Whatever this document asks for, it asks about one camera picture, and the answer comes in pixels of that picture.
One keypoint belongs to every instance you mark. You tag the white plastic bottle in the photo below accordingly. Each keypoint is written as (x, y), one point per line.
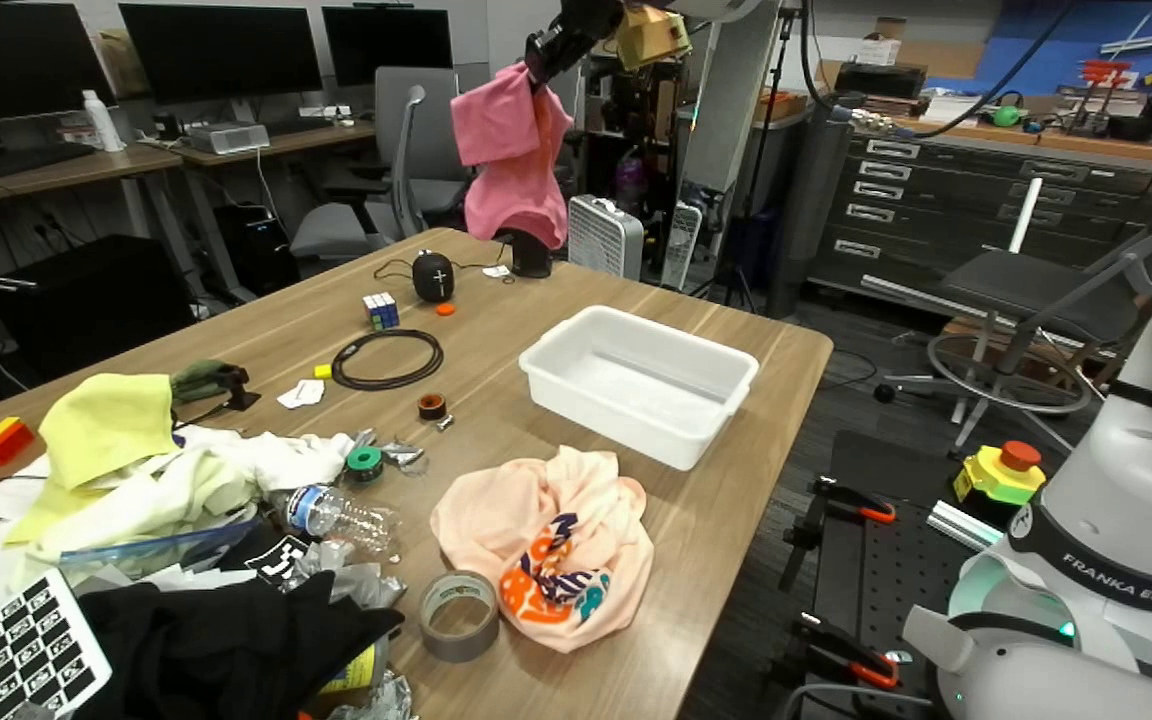
(101, 123)

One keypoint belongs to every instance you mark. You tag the grey office chair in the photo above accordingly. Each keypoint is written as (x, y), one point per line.
(421, 125)

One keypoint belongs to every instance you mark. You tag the Rubik's cube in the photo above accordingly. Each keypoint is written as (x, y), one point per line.
(383, 310)

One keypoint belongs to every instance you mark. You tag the orange block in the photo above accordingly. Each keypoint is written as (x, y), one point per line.
(1, 442)

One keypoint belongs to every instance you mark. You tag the green tape roll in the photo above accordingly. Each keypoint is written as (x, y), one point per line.
(363, 460)

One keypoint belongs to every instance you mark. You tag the grey box device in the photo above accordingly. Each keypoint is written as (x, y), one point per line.
(225, 139)

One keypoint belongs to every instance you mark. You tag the black box on table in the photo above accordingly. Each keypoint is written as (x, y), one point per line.
(531, 260)

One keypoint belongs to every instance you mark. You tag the crumpled clear plastic bag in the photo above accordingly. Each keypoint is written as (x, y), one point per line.
(390, 697)

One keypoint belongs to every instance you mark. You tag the pink cloth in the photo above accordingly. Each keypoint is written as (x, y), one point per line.
(508, 144)

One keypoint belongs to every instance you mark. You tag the black green stapler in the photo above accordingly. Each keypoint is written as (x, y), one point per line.
(210, 385)

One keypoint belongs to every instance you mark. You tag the black desk keyboard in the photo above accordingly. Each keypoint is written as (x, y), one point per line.
(18, 160)

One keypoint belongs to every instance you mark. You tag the wooden office desk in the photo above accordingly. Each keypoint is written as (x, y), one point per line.
(323, 139)
(139, 160)

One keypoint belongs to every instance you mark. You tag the silver laptop black keys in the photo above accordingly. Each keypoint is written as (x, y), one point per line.
(18, 660)

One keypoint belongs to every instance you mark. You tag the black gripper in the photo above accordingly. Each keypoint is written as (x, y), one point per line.
(592, 16)

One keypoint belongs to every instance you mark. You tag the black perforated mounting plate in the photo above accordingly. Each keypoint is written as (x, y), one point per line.
(898, 573)

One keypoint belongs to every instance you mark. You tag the white plastic box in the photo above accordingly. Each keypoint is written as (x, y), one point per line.
(618, 424)

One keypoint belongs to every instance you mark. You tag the pale yellow cloth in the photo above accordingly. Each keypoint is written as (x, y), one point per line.
(188, 487)

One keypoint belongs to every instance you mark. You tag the small metal clip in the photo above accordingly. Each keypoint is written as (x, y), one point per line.
(403, 455)

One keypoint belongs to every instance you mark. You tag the small round black speaker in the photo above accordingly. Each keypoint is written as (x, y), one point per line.
(435, 276)

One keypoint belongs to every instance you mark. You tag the bright yellow cloth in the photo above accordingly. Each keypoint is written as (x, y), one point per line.
(101, 424)

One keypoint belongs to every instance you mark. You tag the white paper scrap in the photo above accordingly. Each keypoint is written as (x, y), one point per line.
(300, 394)

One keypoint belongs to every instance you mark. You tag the white fan heater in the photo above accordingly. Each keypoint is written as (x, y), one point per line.
(603, 238)

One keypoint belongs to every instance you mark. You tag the peach cloth with orange print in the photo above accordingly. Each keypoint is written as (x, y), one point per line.
(496, 515)

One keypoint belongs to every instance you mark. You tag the small orange disc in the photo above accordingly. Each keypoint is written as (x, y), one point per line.
(444, 310)

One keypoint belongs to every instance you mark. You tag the small yellow block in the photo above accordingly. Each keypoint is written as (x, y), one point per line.
(323, 369)

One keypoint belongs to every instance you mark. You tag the white cloth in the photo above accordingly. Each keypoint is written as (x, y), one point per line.
(270, 456)

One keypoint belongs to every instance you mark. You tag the black cloth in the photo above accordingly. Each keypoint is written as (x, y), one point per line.
(230, 654)

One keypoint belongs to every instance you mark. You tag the cardboard box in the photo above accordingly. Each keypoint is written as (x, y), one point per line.
(943, 53)

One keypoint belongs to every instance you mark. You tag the white power adapter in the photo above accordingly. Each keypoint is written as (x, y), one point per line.
(496, 268)

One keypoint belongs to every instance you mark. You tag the yellow red emergency stop button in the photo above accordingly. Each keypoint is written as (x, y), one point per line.
(998, 478)

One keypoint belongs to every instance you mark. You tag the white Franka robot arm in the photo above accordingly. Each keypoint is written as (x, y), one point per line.
(1136, 466)

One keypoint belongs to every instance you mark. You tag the black drawer cabinet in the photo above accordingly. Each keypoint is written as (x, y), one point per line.
(920, 202)

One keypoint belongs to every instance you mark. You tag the black computer monitor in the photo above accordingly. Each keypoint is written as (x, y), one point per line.
(11, 60)
(216, 48)
(390, 42)

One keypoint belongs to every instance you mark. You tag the black stool chair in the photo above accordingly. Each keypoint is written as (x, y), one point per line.
(1028, 285)

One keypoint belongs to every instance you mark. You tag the clear plastic bottle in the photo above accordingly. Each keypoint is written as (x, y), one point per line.
(323, 515)

